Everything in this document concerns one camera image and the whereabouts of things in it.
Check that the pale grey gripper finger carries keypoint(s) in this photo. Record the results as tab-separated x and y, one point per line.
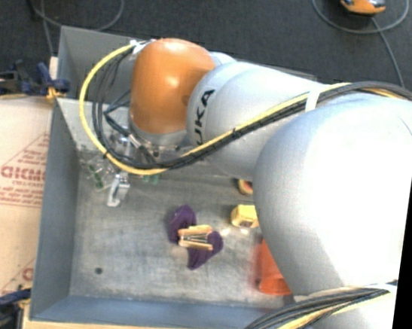
118	191
95	175

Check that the grey metal bin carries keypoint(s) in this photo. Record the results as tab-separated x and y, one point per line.
122	247

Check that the purple cloth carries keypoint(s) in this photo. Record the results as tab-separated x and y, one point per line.
198	257

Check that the red and yellow toy fruit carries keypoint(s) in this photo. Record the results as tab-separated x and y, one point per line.
244	187

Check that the yellow and brown toy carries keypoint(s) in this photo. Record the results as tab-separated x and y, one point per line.
244	215

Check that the orange cup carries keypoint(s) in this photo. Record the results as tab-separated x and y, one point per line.
270	275

